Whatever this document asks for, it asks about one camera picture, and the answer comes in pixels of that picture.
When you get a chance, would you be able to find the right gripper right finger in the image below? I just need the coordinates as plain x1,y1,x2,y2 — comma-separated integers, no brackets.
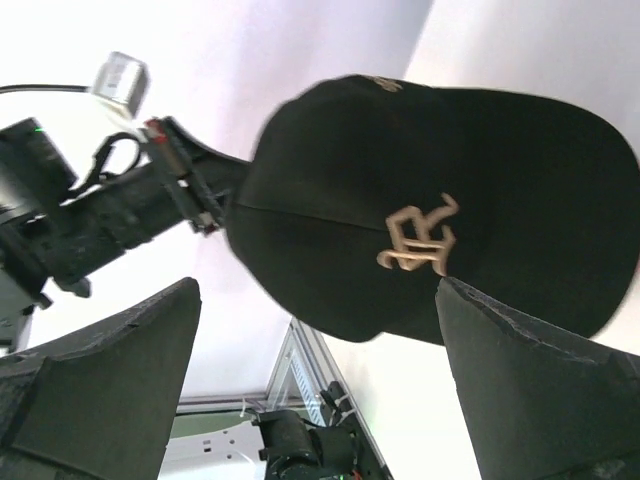
436,278,639,480

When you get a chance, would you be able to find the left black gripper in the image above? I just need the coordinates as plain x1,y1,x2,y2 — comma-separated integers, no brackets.
142,116,250,235

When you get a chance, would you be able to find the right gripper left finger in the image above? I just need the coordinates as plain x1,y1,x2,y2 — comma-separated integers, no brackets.
1,278,201,480

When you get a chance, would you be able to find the black baseball cap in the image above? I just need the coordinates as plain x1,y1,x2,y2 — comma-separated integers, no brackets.
226,75,639,344

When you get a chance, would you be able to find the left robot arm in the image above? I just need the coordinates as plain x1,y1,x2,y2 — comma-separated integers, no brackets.
1,116,248,352

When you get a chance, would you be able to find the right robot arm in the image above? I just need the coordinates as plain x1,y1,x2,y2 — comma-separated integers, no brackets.
1,278,639,479

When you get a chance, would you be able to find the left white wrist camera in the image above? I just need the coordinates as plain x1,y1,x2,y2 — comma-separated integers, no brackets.
88,51,150,120

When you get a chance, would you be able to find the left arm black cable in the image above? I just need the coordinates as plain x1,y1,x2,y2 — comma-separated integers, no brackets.
0,82,96,97

